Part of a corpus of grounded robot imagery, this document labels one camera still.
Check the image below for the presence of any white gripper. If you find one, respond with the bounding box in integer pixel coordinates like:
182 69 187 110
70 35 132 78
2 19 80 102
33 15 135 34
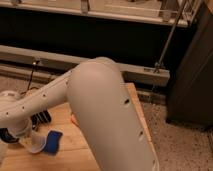
12 125 32 139

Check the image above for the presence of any white ceramic cup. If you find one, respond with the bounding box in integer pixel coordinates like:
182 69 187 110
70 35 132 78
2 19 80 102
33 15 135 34
26 131 46 154

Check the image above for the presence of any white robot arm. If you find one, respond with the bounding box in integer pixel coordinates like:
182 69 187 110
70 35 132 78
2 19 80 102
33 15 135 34
0 57 160 171

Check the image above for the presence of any black striped eraser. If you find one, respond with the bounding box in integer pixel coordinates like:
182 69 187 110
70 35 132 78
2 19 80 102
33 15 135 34
31 110 52 125

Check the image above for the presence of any black bowl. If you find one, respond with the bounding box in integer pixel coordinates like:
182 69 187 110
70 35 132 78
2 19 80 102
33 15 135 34
0 128 18 143

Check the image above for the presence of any blue sponge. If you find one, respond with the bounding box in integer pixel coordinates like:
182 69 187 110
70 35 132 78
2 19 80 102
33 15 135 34
43 130 63 155

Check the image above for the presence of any orange toy carrot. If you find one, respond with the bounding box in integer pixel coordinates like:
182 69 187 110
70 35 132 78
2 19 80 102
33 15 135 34
70 114 79 127

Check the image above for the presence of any metal rod stand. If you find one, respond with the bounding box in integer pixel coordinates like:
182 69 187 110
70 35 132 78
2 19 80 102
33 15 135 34
154 0 187 73

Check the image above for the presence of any dark cabinet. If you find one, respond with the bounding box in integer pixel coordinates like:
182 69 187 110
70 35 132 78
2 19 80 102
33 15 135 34
166 0 213 126

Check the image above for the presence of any black cable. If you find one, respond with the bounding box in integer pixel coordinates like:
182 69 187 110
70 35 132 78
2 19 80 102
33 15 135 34
19 59 41 98

